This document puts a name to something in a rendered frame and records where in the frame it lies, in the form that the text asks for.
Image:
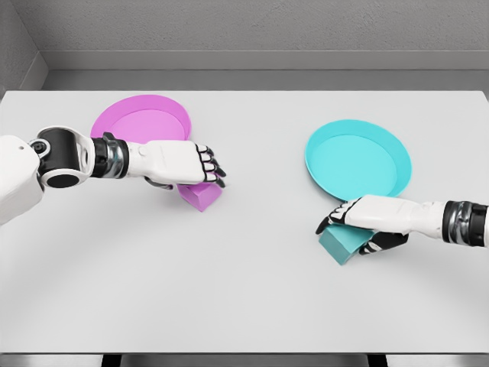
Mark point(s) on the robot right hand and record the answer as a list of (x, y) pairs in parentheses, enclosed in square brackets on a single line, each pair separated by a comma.
[(374, 214)]

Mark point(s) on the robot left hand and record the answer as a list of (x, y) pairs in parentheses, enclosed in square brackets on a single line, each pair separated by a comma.
[(179, 160)]

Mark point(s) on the pink block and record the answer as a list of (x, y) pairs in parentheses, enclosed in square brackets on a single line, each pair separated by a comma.
[(200, 197)]

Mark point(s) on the teal block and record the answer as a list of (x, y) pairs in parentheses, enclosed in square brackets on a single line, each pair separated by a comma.
[(342, 242)]

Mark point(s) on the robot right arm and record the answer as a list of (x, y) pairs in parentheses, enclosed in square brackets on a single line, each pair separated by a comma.
[(458, 221)]

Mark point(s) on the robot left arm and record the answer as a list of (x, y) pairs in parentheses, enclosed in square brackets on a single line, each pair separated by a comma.
[(57, 164)]

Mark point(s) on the pink plate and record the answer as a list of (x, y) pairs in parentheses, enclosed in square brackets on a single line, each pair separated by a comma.
[(141, 118)]

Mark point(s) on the cyan plate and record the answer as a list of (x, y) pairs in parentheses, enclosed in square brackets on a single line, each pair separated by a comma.
[(359, 156)]

